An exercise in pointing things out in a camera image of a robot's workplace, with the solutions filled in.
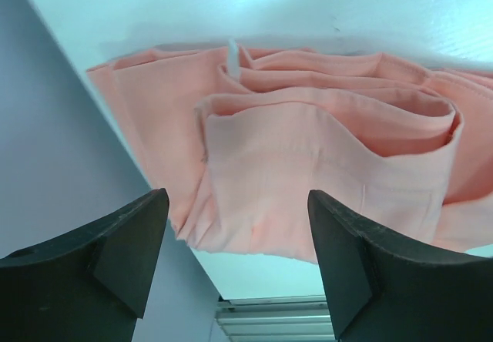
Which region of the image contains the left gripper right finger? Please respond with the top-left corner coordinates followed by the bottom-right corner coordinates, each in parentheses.
top-left (307, 190), bottom-right (492, 342)

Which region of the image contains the pink pleated skirt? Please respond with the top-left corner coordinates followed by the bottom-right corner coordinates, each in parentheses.
top-left (87, 47), bottom-right (492, 262)

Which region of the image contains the aluminium rail frame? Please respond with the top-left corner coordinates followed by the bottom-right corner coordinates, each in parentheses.
top-left (216, 296), bottom-right (336, 342)

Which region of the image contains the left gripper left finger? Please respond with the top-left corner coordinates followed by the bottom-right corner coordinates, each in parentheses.
top-left (1, 189), bottom-right (169, 342)

